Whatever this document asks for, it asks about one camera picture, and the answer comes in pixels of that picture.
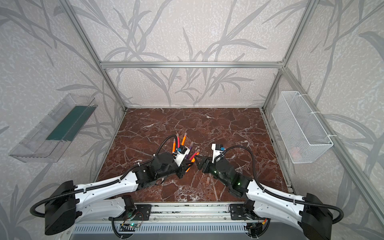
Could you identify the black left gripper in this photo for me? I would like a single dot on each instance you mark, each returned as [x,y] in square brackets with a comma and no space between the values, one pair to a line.
[181,169]

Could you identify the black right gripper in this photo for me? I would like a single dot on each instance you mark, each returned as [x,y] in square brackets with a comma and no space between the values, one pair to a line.
[208,165]

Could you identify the pink red marker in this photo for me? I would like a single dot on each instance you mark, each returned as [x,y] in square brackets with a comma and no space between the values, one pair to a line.
[196,153]

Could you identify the orange highlighter marker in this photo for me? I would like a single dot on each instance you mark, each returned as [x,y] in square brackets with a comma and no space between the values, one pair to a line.
[183,140]

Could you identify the purple marker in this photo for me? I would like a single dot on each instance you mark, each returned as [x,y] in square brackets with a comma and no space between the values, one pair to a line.
[190,150]

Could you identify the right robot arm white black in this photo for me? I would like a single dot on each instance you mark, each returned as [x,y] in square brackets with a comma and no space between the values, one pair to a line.
[307,213]

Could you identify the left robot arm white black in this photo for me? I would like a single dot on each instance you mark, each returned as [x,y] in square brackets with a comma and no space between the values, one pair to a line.
[70,204]

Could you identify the green circuit board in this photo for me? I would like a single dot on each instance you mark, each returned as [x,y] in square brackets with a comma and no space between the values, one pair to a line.
[130,227]

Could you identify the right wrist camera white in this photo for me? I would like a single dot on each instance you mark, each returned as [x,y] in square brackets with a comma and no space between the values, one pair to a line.
[217,149]

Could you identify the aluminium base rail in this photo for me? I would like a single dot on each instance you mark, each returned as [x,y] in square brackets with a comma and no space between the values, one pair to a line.
[191,218]

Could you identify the white wire mesh basket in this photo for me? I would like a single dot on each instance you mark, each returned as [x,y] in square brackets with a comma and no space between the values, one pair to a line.
[303,135]

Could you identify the aluminium frame horizontal bar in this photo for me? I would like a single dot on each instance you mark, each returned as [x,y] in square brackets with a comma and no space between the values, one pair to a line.
[251,65]

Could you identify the clear plastic wall bin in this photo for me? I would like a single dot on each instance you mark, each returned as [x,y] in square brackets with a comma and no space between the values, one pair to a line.
[48,141]

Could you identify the aluminium frame corner post right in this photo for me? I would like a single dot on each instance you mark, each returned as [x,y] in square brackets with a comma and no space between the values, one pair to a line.
[307,15]

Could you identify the aluminium frame corner post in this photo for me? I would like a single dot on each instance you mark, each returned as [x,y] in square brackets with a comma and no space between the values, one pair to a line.
[307,15]
[69,11]

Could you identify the aluminium frame corner post left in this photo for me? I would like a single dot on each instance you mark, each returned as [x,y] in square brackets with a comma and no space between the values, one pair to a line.
[69,11]

